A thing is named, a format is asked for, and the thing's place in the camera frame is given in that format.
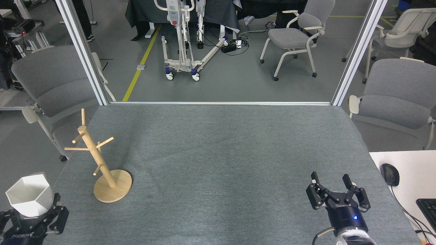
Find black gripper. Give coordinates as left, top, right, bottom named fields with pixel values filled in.
left=0, top=193, right=70, bottom=245
left=305, top=171, right=371, bottom=236

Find white hexagonal cup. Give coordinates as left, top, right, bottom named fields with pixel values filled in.
left=5, top=172, right=55, bottom=218

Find wooden cup rack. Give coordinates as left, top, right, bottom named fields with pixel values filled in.
left=64, top=109, right=133, bottom=203

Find dark equipment rack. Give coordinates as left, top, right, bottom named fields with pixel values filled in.
left=0, top=0, right=51, bottom=91

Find black computer mouse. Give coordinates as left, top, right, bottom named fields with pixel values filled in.
left=380, top=163, right=400, bottom=187

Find white desk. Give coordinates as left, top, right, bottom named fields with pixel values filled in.
left=369, top=150, right=436, bottom=245

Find black keyboard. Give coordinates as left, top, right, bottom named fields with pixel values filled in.
left=416, top=198, right=436, bottom=232

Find white mesh-back chair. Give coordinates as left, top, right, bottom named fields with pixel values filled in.
left=342, top=7, right=436, bottom=84

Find black power strip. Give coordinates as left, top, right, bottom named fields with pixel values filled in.
left=221, top=40, right=243, bottom=53

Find person's legs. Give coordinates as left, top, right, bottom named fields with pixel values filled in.
left=70, top=0, right=95, bottom=43

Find white stand on wheels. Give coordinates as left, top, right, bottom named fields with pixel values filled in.
left=153, top=0, right=228, bottom=81

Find black table cloth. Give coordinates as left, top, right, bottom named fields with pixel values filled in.
left=125, top=0, right=240, bottom=42

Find black mouse cable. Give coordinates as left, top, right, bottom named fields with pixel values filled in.
left=390, top=185, right=436, bottom=239

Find grey chair with white frame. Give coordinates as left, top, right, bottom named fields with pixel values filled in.
left=348, top=57, right=436, bottom=150
left=11, top=45, right=116, bottom=162
left=260, top=0, right=336, bottom=82

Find silver frame post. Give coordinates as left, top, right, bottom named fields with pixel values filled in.
left=54, top=0, right=110, bottom=106
left=331, top=0, right=389, bottom=107

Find silver frame crossbar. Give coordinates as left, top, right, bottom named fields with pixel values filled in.
left=109, top=101, right=332, bottom=106

